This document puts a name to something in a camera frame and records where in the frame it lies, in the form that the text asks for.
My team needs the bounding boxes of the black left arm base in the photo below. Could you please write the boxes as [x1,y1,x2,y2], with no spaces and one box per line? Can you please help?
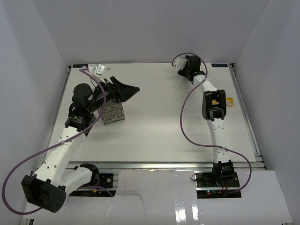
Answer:
[80,173,114,189]

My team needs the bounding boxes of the yellow purple snack packet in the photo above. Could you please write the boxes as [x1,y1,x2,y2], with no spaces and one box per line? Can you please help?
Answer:
[212,97,234,107]

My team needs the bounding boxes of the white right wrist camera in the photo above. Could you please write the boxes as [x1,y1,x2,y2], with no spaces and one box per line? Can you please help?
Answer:
[172,57,188,70]

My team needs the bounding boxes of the blue corner label right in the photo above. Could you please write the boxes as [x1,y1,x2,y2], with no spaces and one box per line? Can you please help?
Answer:
[211,63,228,68]

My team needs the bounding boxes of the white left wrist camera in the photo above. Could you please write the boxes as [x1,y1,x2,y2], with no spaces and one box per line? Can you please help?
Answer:
[88,64,105,83]

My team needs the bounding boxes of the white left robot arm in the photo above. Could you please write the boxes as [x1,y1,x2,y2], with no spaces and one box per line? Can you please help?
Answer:
[21,76,140,213]

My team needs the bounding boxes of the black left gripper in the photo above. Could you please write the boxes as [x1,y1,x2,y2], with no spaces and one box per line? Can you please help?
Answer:
[88,76,139,113]

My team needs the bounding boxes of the aluminium front rail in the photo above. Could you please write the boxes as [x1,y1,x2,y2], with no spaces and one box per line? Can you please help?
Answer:
[66,162,265,170]

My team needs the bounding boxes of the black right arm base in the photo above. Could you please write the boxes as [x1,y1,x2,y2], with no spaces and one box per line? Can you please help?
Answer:
[191,172,242,199]

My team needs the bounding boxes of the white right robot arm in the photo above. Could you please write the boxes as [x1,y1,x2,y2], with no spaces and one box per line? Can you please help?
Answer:
[172,54,234,187]

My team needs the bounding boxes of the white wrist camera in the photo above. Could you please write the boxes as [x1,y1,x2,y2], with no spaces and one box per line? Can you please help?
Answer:
[88,64,105,83]
[172,57,188,70]

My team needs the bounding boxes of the grey white paper coffee bag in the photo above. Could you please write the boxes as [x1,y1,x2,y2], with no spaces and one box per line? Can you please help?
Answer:
[90,79,126,126]

